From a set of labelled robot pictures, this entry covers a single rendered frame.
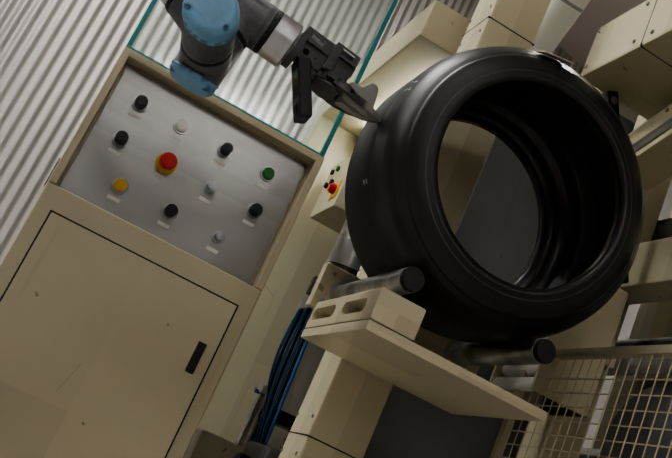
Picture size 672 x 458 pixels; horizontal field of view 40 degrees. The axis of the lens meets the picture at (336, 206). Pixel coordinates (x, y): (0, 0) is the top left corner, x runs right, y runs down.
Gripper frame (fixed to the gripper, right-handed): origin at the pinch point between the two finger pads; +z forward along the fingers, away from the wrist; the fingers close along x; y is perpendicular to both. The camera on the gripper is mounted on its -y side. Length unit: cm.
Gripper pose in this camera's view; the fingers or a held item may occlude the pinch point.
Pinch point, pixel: (373, 120)
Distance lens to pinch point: 173.3
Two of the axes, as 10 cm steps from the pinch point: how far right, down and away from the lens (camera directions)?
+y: 4.9, -8.1, 3.3
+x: -3.3, 1.7, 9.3
